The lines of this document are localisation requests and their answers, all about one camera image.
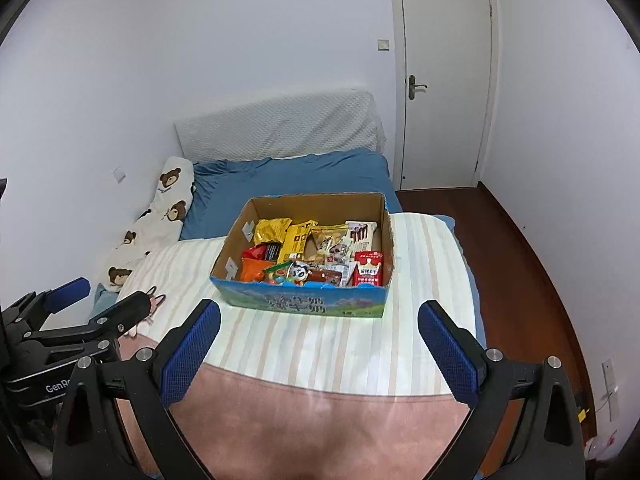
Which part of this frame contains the blue bed sheet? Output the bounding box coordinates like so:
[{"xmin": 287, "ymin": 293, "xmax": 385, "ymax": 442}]
[{"xmin": 179, "ymin": 149, "xmax": 487, "ymax": 345}]

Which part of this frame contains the bear print pillow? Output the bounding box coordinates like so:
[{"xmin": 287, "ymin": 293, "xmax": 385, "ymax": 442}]
[{"xmin": 96, "ymin": 156, "xmax": 196, "ymax": 293}]

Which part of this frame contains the brown snack packet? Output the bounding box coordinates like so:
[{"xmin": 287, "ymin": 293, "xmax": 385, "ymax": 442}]
[{"xmin": 307, "ymin": 267, "xmax": 351, "ymax": 287}]

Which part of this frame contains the white quilted headboard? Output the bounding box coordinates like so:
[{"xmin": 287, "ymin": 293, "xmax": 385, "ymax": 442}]
[{"xmin": 174, "ymin": 89, "xmax": 385, "ymax": 161}]

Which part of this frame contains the tan snack packet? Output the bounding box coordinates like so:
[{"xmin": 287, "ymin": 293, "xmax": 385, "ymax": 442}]
[{"xmin": 310, "ymin": 226, "xmax": 349, "ymax": 254}]

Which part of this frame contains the striped pink blanket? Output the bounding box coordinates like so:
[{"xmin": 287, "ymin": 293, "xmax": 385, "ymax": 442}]
[{"xmin": 117, "ymin": 212, "xmax": 485, "ymax": 480}]

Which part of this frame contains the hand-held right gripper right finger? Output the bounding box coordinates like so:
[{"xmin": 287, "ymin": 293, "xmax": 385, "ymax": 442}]
[{"xmin": 417, "ymin": 300, "xmax": 586, "ymax": 480}]

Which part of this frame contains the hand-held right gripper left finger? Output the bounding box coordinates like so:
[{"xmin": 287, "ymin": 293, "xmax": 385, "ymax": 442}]
[{"xmin": 52, "ymin": 298, "xmax": 222, "ymax": 480}]

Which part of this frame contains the tall white wall outlet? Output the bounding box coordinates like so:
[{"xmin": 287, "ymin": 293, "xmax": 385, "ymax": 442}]
[{"xmin": 601, "ymin": 357, "xmax": 621, "ymax": 421}]

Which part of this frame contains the yellow crinkled snack packet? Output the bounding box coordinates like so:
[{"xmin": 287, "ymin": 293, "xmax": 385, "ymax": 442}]
[{"xmin": 254, "ymin": 217, "xmax": 292, "ymax": 247}]

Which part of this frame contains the green colourful snack packet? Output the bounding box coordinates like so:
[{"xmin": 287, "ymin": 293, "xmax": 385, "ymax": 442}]
[{"xmin": 263, "ymin": 262, "xmax": 296, "ymax": 286}]

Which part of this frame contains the beige chocolate cookie packet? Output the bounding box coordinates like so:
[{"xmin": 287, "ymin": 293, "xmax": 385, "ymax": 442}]
[{"xmin": 346, "ymin": 221, "xmax": 377, "ymax": 252}]

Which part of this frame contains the cardboard box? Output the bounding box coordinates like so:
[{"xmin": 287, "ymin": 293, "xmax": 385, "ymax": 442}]
[{"xmin": 210, "ymin": 191, "xmax": 396, "ymax": 320}]

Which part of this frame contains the yellow packet with brown squares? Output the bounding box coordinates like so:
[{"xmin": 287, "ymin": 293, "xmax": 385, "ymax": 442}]
[{"xmin": 281, "ymin": 221, "xmax": 318, "ymax": 263}]

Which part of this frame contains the red and white snack packet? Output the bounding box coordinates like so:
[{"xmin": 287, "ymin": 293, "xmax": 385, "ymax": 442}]
[{"xmin": 352, "ymin": 251, "xmax": 385, "ymax": 287}]

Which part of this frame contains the white door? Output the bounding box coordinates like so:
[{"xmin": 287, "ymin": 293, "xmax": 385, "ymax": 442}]
[{"xmin": 397, "ymin": 0, "xmax": 494, "ymax": 191}]

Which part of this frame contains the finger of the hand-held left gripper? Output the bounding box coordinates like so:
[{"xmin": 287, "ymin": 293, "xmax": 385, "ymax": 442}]
[
  {"xmin": 0, "ymin": 277, "xmax": 92, "ymax": 333},
  {"xmin": 22, "ymin": 291, "xmax": 153, "ymax": 356}
]

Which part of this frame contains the orange snack packet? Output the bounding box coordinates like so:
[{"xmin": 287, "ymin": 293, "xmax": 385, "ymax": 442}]
[{"xmin": 240, "ymin": 258, "xmax": 276, "ymax": 282}]

